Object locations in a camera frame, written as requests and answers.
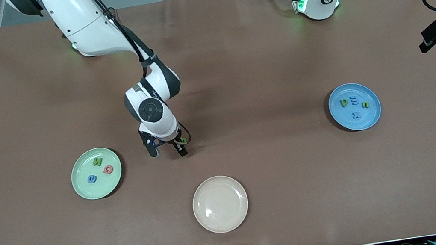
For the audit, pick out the pink letter G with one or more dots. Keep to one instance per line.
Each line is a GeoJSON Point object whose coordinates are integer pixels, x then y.
{"type": "Point", "coordinates": [108, 169]}

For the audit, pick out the green letter p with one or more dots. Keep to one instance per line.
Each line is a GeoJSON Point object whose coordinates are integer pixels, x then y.
{"type": "Point", "coordinates": [344, 102]}

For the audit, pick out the brown table cover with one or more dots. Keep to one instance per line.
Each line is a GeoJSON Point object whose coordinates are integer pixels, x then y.
{"type": "Point", "coordinates": [233, 51]}

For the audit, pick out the blue letter x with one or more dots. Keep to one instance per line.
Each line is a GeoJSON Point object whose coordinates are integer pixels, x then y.
{"type": "Point", "coordinates": [356, 115]}

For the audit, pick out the blue letter m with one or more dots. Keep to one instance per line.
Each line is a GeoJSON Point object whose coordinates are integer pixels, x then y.
{"type": "Point", "coordinates": [354, 101]}

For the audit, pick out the beige plate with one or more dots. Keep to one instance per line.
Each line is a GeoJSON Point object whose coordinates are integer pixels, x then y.
{"type": "Point", "coordinates": [220, 204]}

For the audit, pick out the blue plate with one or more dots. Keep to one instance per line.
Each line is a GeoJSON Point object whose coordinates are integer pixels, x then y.
{"type": "Point", "coordinates": [368, 117]}

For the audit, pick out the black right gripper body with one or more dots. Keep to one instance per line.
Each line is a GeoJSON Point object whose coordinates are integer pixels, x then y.
{"type": "Point", "coordinates": [173, 140]}

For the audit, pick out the green small letter n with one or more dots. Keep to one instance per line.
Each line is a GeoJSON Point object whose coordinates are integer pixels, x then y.
{"type": "Point", "coordinates": [365, 104]}

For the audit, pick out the green capital letter N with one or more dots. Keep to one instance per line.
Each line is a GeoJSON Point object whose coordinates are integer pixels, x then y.
{"type": "Point", "coordinates": [97, 161]}

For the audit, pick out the blue letter C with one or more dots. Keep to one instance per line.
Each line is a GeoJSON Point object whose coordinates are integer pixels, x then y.
{"type": "Point", "coordinates": [92, 179]}

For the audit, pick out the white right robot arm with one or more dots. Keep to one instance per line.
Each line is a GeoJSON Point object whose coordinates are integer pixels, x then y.
{"type": "Point", "coordinates": [87, 25]}

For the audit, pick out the green plate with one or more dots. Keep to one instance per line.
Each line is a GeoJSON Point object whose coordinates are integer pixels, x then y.
{"type": "Point", "coordinates": [89, 189]}

